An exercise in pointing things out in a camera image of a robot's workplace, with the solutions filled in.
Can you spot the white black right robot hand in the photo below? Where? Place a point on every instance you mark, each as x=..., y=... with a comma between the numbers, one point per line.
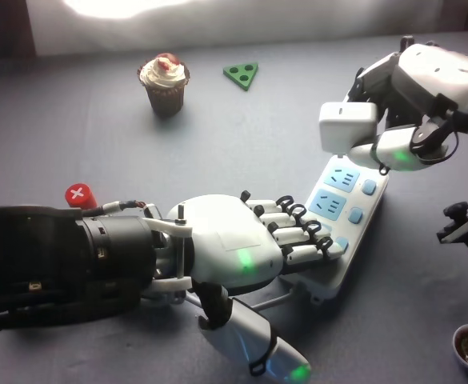
x=437, y=80

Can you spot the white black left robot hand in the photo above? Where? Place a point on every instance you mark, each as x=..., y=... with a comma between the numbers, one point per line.
x=225, y=236

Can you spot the white power adapter block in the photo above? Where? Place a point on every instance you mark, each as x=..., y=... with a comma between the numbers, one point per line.
x=347, y=126

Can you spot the white power strip blue sockets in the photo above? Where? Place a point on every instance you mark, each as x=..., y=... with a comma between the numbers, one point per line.
x=361, y=224

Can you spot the red cylinder white cross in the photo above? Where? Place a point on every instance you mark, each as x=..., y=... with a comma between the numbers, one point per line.
x=79, y=196

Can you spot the grey table cloth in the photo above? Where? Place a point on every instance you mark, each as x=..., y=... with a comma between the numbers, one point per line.
x=97, y=152

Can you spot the green triangle three holes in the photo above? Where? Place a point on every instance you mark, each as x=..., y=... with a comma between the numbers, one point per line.
x=242, y=78

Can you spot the toy cupcake white frosting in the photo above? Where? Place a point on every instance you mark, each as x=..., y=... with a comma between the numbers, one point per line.
x=163, y=88

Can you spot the white backdrop sheet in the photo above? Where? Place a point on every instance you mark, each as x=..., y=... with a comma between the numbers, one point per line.
x=257, y=20

